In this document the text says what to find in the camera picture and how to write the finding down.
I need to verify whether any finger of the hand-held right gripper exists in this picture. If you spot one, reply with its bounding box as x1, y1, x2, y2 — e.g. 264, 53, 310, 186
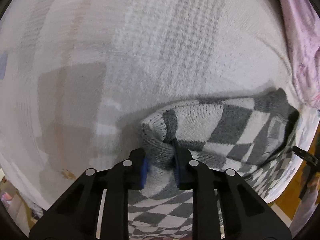
292, 145, 313, 167

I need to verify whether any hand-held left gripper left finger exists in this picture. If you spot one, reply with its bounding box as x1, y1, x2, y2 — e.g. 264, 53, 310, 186
29, 148, 150, 240

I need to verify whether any grey white checkered cardigan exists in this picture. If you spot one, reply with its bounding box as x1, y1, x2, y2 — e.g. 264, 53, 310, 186
127, 88, 300, 240

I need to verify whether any purple floral quilt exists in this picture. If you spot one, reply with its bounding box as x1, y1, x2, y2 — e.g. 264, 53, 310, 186
260, 0, 320, 110

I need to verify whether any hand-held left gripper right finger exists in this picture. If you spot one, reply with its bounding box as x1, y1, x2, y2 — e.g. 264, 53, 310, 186
172, 139, 292, 240

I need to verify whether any white patterned bed sheet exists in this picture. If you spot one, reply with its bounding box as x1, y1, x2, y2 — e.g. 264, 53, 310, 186
0, 0, 320, 213

